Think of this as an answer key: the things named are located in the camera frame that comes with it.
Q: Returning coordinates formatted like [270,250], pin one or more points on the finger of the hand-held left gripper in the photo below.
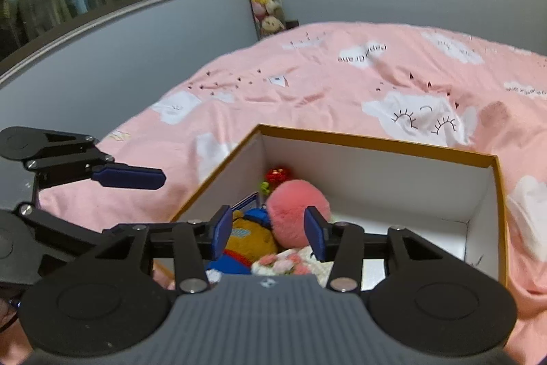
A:
[64,227]
[128,177]

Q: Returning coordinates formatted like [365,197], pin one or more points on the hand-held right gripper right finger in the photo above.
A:
[316,234]

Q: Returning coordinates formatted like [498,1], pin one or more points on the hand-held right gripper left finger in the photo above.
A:
[222,230]

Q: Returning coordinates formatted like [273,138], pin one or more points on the yellow plush doll blue outfit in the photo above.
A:
[250,239]

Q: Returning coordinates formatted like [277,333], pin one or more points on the pink pompom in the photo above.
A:
[295,211]

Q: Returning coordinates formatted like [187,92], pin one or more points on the cream crochet bunny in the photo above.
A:
[282,262]

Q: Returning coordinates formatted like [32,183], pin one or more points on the red crochet charm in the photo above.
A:
[277,176]

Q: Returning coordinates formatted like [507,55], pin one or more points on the white cardboard box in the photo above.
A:
[384,185]

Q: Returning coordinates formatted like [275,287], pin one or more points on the pink printed duvet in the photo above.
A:
[320,82]

